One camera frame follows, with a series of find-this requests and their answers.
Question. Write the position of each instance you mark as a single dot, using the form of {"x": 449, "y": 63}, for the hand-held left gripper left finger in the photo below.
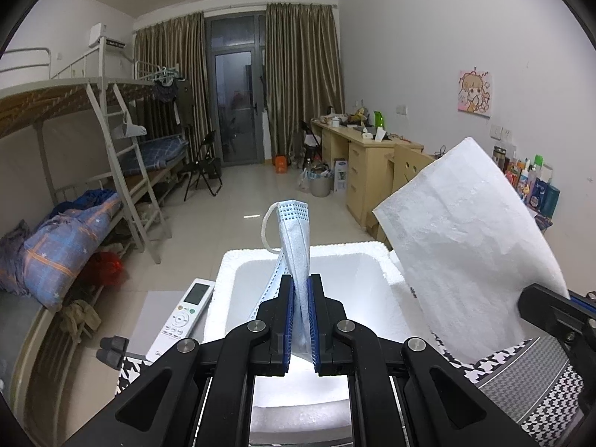
{"x": 287, "y": 316}

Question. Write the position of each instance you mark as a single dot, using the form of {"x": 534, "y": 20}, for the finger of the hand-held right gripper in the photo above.
{"x": 582, "y": 299}
{"x": 542, "y": 305}

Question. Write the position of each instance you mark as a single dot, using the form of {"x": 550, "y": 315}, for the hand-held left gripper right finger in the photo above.
{"x": 311, "y": 321}

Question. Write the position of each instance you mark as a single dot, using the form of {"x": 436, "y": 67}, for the white foam box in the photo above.
{"x": 354, "y": 284}

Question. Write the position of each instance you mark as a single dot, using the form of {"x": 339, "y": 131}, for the blue face mask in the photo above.
{"x": 294, "y": 237}

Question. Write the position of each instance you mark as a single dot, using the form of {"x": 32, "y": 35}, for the white foam sheet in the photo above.
{"x": 465, "y": 242}

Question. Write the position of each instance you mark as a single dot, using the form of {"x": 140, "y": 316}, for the black white houndstooth table mat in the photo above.
{"x": 535, "y": 372}

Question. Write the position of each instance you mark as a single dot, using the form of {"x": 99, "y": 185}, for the white remote control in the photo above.
{"x": 186, "y": 312}

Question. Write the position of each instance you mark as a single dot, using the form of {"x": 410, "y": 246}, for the group of toiletry bottles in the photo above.
{"x": 535, "y": 181}

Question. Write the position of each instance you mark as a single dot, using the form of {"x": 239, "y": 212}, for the metal bucket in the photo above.
{"x": 321, "y": 184}

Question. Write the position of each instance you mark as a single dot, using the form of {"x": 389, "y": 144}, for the white and blue carton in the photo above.
{"x": 341, "y": 174}

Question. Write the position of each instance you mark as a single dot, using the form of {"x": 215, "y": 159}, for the orange box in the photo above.
{"x": 281, "y": 164}

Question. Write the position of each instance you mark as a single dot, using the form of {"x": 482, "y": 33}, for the wooden desk with drawers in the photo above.
{"x": 363, "y": 167}

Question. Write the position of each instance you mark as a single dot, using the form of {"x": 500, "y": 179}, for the black plastic clip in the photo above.
{"x": 111, "y": 351}

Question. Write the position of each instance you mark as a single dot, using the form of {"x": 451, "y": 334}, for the wooden smiley chair back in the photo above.
{"x": 409, "y": 167}

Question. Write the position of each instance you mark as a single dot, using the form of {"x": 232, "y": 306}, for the red bag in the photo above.
{"x": 109, "y": 267}

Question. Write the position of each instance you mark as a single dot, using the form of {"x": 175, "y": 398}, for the olive cloth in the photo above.
{"x": 81, "y": 319}

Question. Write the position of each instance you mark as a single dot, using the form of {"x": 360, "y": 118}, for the bunk bed with plaid mattress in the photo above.
{"x": 158, "y": 149}

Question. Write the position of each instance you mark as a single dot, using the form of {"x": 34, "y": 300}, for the green bottle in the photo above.
{"x": 379, "y": 119}

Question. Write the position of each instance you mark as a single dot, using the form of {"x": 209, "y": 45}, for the white metal bed ladder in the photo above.
{"x": 121, "y": 158}

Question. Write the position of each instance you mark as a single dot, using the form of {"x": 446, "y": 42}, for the blue quilt with orange stripes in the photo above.
{"x": 60, "y": 247}

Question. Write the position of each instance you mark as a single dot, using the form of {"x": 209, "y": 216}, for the glass balcony door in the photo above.
{"x": 235, "y": 84}

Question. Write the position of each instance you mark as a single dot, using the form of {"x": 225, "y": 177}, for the brown curtain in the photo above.
{"x": 172, "y": 46}
{"x": 302, "y": 74}

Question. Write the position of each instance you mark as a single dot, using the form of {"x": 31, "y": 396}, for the hanging dark clothes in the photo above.
{"x": 167, "y": 88}

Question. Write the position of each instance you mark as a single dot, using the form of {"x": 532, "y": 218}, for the white metal bunk bed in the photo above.
{"x": 46, "y": 98}

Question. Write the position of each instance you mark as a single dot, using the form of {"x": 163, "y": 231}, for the white air conditioner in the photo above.
{"x": 105, "y": 35}

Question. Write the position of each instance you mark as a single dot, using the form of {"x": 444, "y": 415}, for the white wall socket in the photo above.
{"x": 499, "y": 133}

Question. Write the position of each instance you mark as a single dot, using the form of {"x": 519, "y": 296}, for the wall poster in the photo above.
{"x": 475, "y": 93}

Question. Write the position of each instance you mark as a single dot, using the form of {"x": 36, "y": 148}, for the white metal bed rail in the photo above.
{"x": 42, "y": 358}

